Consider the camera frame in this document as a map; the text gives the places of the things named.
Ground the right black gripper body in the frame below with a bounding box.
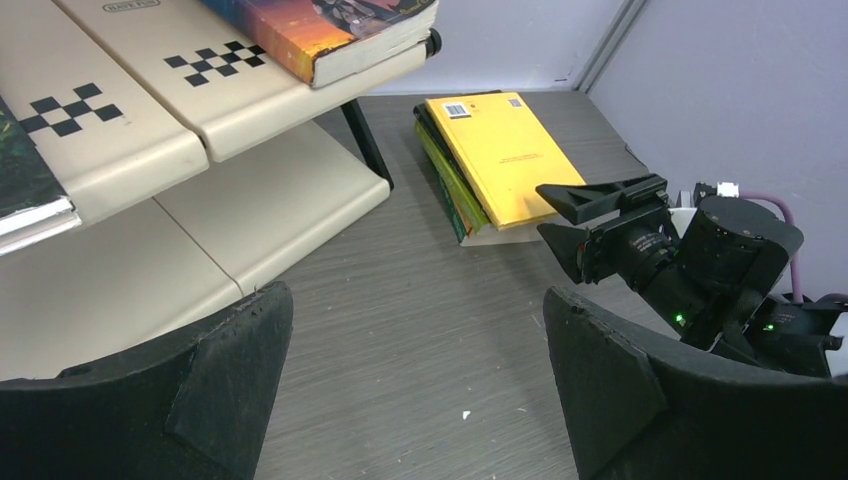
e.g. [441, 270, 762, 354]
[581, 196, 804, 350]

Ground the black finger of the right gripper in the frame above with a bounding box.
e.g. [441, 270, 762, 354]
[536, 174, 668, 225]
[536, 223, 588, 284]

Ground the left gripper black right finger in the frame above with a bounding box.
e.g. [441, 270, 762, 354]
[543, 286, 847, 479]

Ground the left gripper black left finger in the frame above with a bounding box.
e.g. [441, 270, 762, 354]
[1, 281, 293, 479]

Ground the yellow book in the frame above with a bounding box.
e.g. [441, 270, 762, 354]
[425, 92, 587, 230]

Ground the cream three-tier shelf rack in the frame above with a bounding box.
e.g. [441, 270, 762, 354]
[1, 1, 441, 382]

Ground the green gold cover book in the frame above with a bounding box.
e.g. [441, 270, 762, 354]
[1, 103, 82, 256]

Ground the blue Jane Eyre book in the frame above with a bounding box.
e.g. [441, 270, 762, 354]
[204, 0, 440, 88]

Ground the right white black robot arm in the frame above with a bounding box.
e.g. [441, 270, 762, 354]
[537, 174, 847, 378]

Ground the light green spine book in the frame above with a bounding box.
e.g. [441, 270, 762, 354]
[415, 122, 493, 232]

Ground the orange spine book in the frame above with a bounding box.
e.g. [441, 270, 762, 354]
[452, 202, 474, 243]

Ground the dark green spine book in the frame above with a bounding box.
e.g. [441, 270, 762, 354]
[436, 172, 471, 246]

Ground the black Moon Sixpence book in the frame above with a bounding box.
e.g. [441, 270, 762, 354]
[413, 102, 482, 208]

